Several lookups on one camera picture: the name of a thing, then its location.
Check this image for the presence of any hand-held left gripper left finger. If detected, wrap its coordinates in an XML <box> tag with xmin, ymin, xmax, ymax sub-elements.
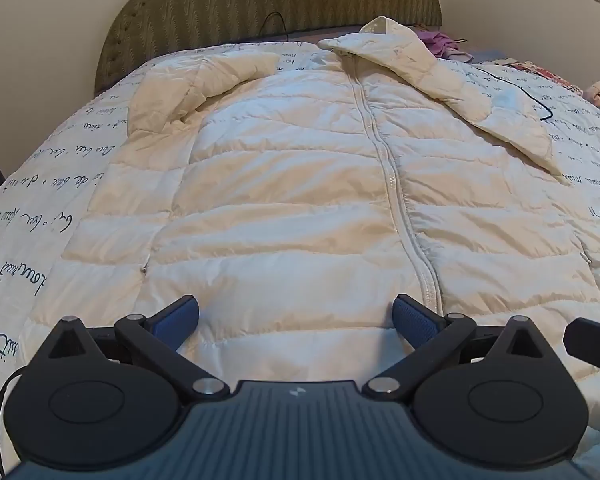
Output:
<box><xmin>45</xmin><ymin>295</ymin><xmax>231</xmax><ymax>404</ymax></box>

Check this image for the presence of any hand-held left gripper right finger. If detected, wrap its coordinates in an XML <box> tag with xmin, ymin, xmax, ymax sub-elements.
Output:
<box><xmin>362</xmin><ymin>293</ymin><xmax>547</xmax><ymax>404</ymax></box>

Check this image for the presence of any cream puffer jacket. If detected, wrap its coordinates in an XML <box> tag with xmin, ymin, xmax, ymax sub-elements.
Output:
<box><xmin>19</xmin><ymin>16</ymin><xmax>600</xmax><ymax>401</ymax></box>

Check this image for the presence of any white script-printed bedspread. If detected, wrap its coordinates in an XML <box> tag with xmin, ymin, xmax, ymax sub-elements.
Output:
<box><xmin>0</xmin><ymin>40</ymin><xmax>600</xmax><ymax>480</ymax></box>

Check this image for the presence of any purple cloth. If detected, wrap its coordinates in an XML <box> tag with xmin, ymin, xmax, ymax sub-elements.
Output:
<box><xmin>417</xmin><ymin>29</ymin><xmax>474</xmax><ymax>64</ymax></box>

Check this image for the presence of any floral printed cloth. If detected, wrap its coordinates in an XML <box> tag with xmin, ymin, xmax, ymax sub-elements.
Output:
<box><xmin>504</xmin><ymin>59</ymin><xmax>584</xmax><ymax>94</ymax></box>

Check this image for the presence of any olive padded headboard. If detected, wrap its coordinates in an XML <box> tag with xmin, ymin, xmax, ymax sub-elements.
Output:
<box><xmin>94</xmin><ymin>0</ymin><xmax>443</xmax><ymax>97</ymax></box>

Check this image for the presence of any long black cable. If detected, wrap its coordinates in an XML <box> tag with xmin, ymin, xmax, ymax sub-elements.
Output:
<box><xmin>471</xmin><ymin>64</ymin><xmax>554</xmax><ymax>122</ymax></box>

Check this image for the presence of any thin black looped cable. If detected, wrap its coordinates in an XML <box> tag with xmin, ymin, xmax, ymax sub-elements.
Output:
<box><xmin>258</xmin><ymin>11</ymin><xmax>291</xmax><ymax>44</ymax></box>

